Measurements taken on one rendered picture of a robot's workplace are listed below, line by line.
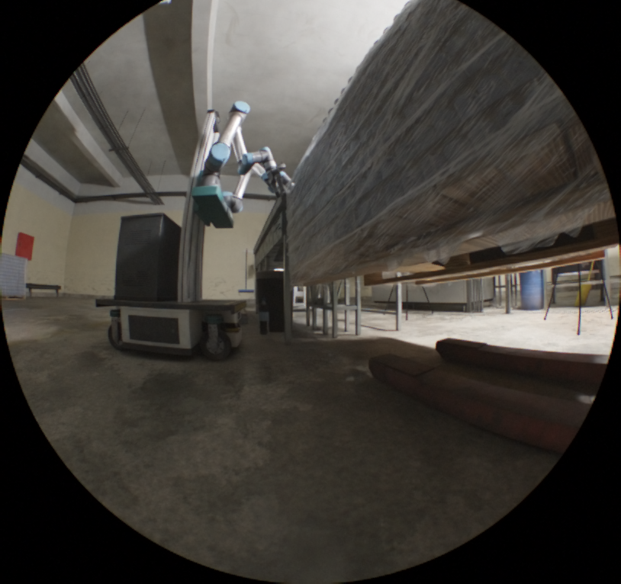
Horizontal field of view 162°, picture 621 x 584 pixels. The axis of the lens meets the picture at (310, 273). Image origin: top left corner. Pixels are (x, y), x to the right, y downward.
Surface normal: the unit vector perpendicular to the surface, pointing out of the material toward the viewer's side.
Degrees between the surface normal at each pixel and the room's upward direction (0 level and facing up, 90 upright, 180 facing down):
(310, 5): 180
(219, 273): 90
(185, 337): 90
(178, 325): 90
